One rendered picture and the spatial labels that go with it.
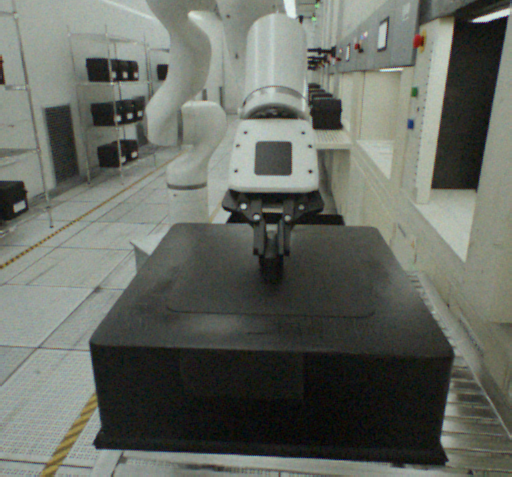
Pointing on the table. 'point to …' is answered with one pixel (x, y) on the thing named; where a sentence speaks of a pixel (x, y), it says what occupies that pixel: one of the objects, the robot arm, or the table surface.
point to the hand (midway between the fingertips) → (271, 243)
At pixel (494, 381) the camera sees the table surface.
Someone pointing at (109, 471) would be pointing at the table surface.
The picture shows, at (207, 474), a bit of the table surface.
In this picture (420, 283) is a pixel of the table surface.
